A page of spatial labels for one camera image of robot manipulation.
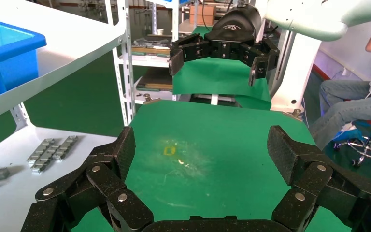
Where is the green cloth on neighbour table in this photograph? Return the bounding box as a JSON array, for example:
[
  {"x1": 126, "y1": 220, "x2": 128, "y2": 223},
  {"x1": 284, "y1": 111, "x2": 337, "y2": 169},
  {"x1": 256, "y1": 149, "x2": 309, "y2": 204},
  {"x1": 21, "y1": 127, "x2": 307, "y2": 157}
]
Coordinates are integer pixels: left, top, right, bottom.
[{"x1": 172, "y1": 26, "x2": 272, "y2": 111}]

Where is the white metal shelf rack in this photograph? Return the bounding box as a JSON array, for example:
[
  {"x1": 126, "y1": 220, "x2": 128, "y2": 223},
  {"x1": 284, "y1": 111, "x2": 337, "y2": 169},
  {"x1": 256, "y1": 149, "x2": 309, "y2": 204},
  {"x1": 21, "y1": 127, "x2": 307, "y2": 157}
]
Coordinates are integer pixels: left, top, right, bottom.
[{"x1": 0, "y1": 0, "x2": 137, "y2": 232}]

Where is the blue plastic bin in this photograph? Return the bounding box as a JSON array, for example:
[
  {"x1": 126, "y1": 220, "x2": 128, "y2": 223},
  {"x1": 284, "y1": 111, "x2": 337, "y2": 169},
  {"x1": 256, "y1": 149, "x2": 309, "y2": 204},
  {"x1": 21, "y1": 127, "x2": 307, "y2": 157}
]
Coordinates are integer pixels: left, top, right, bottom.
[{"x1": 0, "y1": 16, "x2": 47, "y2": 104}]

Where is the dark board stack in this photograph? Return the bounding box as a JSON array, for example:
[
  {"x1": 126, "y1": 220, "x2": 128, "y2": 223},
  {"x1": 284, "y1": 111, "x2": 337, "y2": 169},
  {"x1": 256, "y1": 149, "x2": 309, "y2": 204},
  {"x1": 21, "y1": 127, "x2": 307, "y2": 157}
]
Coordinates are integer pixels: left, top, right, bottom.
[{"x1": 136, "y1": 66, "x2": 173, "y2": 92}]

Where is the white support column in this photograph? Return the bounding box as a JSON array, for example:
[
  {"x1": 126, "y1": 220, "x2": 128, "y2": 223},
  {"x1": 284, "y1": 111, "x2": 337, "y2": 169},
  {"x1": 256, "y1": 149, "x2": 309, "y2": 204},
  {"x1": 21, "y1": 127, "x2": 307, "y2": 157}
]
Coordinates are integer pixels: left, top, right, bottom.
[{"x1": 270, "y1": 31, "x2": 322, "y2": 113}]

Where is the blue shoe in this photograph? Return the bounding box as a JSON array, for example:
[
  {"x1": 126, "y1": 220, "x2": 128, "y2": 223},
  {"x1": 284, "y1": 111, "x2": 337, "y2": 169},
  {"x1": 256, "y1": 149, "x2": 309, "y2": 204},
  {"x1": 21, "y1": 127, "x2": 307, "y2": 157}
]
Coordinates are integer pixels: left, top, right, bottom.
[{"x1": 332, "y1": 123, "x2": 365, "y2": 145}]

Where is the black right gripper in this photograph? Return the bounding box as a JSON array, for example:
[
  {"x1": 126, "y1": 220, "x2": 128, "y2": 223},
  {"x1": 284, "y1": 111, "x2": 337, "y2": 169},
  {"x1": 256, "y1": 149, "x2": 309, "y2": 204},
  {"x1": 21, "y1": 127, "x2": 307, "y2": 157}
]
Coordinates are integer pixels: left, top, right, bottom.
[{"x1": 168, "y1": 3, "x2": 281, "y2": 87}]

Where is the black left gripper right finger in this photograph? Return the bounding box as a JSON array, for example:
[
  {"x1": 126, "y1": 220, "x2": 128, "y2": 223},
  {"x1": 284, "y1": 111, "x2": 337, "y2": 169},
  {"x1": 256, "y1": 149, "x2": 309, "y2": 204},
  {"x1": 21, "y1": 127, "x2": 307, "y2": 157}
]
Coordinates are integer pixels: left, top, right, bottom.
[{"x1": 266, "y1": 125, "x2": 371, "y2": 232}]

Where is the wooden board stack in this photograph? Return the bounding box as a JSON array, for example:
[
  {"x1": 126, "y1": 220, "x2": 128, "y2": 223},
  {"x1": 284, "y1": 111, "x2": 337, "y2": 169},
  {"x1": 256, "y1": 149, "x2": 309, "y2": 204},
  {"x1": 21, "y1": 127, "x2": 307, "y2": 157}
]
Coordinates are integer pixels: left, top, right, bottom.
[{"x1": 132, "y1": 45, "x2": 171, "y2": 58}]

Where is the white storage rack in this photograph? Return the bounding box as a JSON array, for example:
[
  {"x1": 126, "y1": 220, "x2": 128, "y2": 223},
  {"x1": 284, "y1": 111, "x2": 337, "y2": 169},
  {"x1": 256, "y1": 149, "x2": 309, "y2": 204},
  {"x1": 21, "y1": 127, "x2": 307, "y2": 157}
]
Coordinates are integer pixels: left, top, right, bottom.
[{"x1": 113, "y1": 0, "x2": 199, "y2": 106}]

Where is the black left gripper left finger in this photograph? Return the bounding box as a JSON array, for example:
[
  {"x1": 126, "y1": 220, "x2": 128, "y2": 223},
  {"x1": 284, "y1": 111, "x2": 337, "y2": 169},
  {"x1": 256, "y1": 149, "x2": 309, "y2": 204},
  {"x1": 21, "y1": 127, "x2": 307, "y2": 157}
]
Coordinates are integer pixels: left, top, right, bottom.
[{"x1": 20, "y1": 126, "x2": 155, "y2": 232}]

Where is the seated person in jeans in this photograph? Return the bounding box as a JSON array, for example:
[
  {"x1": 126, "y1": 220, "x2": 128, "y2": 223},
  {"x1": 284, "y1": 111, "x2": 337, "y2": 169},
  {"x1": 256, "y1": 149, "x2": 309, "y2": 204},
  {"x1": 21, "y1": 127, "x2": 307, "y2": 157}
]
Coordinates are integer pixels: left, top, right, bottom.
[{"x1": 309, "y1": 17, "x2": 371, "y2": 151}]

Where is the silver ribbed metal strip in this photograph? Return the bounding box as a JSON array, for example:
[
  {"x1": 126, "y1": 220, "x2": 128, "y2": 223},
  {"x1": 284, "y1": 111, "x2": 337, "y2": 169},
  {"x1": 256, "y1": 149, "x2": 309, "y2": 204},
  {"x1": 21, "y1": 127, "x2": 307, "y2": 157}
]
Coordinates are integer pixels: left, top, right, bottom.
[
  {"x1": 31, "y1": 144, "x2": 60, "y2": 174},
  {"x1": 52, "y1": 135, "x2": 78, "y2": 161},
  {"x1": 26, "y1": 138, "x2": 56, "y2": 164}
]

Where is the cardboard box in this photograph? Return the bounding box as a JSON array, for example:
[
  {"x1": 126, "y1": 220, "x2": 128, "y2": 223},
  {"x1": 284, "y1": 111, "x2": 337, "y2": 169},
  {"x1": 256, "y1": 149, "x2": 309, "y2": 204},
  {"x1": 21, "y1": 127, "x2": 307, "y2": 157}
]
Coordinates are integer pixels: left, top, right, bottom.
[{"x1": 189, "y1": 4, "x2": 217, "y2": 26}]

